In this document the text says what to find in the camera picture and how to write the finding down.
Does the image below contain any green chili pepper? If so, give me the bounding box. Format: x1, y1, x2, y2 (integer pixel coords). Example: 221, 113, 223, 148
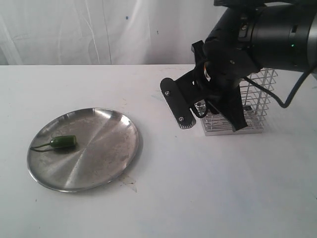
30, 135, 77, 152

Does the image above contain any round steel plate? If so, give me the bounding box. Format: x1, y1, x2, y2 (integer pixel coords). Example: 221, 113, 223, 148
27, 108, 140, 192

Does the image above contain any metal wire utensil rack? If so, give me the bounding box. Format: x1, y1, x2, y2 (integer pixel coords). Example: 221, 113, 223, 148
195, 68, 278, 136

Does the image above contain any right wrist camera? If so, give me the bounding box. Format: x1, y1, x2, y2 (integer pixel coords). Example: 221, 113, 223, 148
160, 78, 196, 129

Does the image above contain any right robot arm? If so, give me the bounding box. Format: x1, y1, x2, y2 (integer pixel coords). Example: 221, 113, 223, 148
173, 0, 317, 131

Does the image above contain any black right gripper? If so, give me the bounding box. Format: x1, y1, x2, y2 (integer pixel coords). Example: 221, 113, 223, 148
175, 39, 261, 131

